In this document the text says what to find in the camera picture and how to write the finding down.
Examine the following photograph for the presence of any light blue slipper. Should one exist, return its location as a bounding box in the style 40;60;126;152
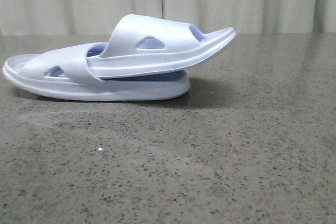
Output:
87;14;236;78
3;42;190;101

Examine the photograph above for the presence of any white pleated curtain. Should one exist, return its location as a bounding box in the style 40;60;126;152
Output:
1;0;335;35

